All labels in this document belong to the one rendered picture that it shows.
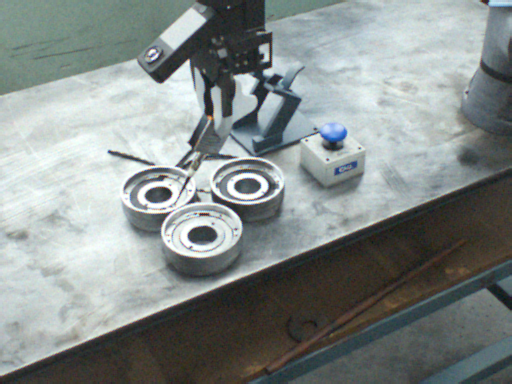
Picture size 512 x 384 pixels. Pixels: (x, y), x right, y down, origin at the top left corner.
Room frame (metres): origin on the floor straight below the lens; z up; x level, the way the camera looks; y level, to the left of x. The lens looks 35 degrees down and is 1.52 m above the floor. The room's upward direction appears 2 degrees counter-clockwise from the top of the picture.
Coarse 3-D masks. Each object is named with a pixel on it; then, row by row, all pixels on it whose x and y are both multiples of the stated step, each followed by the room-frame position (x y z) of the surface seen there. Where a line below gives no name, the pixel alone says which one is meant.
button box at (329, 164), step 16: (304, 144) 0.94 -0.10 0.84; (320, 144) 0.93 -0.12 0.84; (336, 144) 0.93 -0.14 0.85; (352, 144) 0.93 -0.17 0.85; (304, 160) 0.94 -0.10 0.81; (320, 160) 0.90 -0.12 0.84; (336, 160) 0.90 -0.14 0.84; (352, 160) 0.91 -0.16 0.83; (320, 176) 0.90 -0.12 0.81; (336, 176) 0.90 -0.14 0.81; (352, 176) 0.91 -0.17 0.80
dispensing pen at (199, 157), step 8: (200, 120) 0.86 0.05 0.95; (208, 120) 0.85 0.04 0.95; (200, 128) 0.85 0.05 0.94; (192, 136) 0.85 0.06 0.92; (192, 144) 0.84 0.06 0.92; (200, 160) 0.84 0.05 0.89; (192, 168) 0.84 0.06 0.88; (192, 176) 0.83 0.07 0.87; (184, 184) 0.83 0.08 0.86; (176, 200) 0.82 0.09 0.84
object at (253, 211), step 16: (240, 160) 0.91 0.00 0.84; (256, 160) 0.91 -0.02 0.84; (240, 176) 0.88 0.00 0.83; (256, 176) 0.88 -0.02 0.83; (272, 176) 0.88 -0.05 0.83; (240, 192) 0.88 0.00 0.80; (256, 192) 0.88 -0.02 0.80; (240, 208) 0.81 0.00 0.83; (256, 208) 0.81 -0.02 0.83; (272, 208) 0.82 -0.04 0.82
